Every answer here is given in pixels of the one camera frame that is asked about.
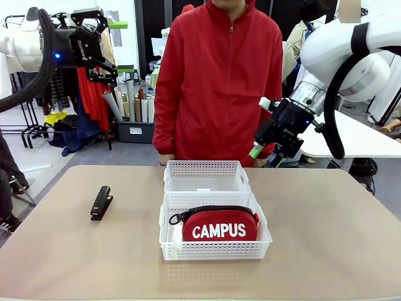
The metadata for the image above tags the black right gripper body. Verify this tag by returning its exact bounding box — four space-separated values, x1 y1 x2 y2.
253 97 314 159

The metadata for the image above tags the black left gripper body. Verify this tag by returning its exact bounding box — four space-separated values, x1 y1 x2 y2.
55 27 105 68

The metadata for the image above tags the red CAMPUS zipper pouch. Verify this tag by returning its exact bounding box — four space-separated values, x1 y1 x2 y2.
169 205 261 243

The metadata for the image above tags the black stapler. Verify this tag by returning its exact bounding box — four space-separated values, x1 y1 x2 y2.
90 185 113 221

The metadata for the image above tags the person's right forearm red sleeve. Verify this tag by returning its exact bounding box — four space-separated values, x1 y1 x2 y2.
152 100 179 157

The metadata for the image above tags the red garment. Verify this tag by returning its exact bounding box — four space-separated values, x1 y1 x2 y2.
76 67 111 134

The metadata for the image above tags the beige paper roll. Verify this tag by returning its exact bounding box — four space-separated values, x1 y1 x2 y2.
113 86 127 119

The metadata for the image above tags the grey paper roll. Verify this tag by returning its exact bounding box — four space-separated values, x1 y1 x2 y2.
125 79 136 123
102 90 123 122

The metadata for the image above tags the white perforated plastic basket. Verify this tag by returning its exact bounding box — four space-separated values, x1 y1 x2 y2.
163 160 253 193
159 191 273 261

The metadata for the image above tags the blue garment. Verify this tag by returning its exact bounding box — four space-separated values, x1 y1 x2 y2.
61 93 102 157

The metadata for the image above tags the grey plastic bin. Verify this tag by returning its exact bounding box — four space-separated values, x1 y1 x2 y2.
116 119 156 144

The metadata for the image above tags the yellow cloth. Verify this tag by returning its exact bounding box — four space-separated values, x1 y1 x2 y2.
43 110 69 127

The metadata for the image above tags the white side table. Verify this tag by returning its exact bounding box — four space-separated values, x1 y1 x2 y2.
297 109 401 159

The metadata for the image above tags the person in red jacket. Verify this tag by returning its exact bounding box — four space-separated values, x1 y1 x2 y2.
152 0 284 169

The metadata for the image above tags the black clothes rack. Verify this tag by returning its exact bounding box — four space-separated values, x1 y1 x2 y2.
0 12 113 150

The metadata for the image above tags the person in beige coat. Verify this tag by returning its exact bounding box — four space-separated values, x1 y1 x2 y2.
283 0 330 83

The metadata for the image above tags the black bag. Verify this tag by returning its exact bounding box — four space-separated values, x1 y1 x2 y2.
348 157 379 196

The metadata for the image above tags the person in dark trousers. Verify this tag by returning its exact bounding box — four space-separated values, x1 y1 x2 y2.
0 128 31 235

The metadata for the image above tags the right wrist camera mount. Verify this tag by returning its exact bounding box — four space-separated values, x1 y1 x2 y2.
258 96 281 112

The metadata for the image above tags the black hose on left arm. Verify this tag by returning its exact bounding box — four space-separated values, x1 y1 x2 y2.
0 6 60 114

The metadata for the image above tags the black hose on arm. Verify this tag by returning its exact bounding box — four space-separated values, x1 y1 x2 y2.
322 21 377 161
0 6 60 114

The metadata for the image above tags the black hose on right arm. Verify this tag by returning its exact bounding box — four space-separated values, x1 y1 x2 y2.
322 21 377 161

